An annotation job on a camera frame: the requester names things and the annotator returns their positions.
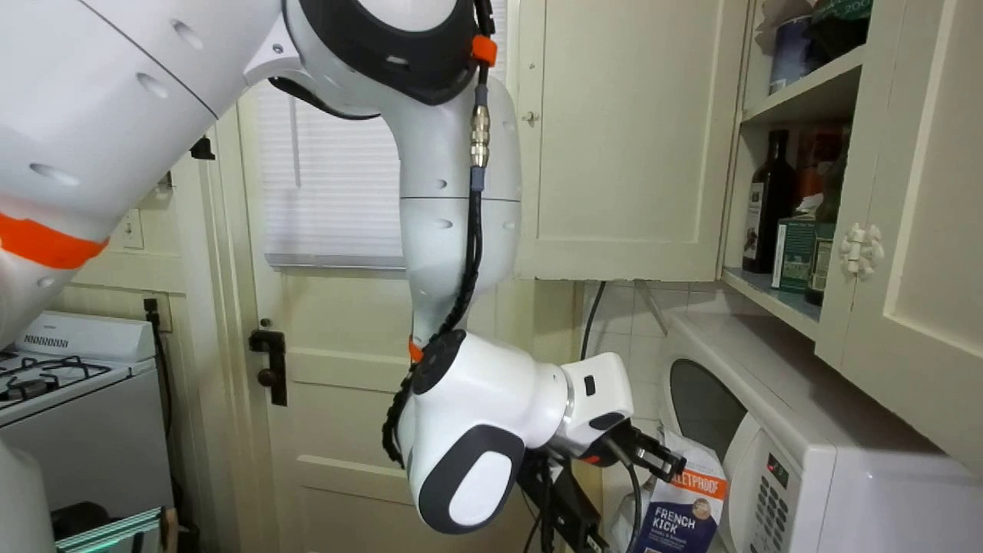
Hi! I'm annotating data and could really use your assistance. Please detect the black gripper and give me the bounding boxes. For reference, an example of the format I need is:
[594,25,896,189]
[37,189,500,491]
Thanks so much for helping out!
[588,408,690,486]

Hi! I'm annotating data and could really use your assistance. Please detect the white bag with blue print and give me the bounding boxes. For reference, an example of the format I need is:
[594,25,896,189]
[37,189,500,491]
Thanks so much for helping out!
[627,431,734,553]

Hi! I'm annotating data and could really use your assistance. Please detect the white microwave oven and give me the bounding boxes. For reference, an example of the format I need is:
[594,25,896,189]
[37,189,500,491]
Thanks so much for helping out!
[657,308,983,553]

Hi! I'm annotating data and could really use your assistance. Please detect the green carton box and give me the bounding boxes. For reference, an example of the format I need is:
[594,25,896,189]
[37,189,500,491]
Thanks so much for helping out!
[768,217,836,299]

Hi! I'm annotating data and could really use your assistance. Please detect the tall dark glass bottle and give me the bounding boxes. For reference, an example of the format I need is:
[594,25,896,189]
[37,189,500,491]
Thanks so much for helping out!
[750,127,801,278]

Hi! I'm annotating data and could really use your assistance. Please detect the cream open cabinet door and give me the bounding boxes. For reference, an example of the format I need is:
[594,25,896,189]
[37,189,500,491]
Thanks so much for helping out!
[508,0,755,286]

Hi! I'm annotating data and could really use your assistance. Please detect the small brown bottle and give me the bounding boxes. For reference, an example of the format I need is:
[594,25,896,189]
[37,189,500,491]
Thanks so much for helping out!
[795,122,847,222]

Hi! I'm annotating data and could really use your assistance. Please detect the white paneled room door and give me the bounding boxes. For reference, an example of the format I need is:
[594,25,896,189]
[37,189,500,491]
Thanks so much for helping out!
[236,90,534,553]

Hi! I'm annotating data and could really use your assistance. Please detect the cream cabinet door white knob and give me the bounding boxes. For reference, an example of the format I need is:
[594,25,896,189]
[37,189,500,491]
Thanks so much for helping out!
[811,0,983,480]

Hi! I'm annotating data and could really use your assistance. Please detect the blue container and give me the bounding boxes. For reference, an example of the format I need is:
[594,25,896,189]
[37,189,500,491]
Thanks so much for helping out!
[768,16,815,93]

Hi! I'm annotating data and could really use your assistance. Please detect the white window blinds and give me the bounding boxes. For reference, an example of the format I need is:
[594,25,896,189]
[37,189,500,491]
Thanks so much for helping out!
[252,80,409,275]

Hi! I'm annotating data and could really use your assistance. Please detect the dark bin teal rim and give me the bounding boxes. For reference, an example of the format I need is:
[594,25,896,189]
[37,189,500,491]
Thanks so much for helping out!
[47,497,173,553]

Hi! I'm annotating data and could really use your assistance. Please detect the white gas stove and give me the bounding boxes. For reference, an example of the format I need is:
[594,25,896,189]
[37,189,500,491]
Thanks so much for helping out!
[0,308,174,526]

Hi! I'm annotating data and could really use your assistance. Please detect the orange tape band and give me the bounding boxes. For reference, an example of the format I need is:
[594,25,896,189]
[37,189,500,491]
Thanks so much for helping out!
[0,209,109,275]

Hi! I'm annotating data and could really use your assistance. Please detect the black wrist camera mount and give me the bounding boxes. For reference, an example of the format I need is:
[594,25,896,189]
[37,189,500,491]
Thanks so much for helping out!
[514,447,610,553]

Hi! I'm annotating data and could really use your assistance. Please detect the dark power cable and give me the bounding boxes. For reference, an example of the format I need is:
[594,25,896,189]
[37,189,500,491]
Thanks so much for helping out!
[577,279,612,363]

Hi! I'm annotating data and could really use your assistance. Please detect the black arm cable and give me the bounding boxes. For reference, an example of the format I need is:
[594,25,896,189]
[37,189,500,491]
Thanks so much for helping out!
[378,0,500,469]

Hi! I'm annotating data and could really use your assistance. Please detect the cream wall cabinet with shelves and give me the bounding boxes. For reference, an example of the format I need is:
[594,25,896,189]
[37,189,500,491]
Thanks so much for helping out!
[719,0,874,347]

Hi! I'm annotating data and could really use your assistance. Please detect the black door handle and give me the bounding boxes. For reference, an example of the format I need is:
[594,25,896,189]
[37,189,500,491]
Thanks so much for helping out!
[247,324,293,408]

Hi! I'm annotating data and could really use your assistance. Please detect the white light switch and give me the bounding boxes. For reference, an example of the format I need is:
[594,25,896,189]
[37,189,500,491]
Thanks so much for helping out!
[119,209,147,255]

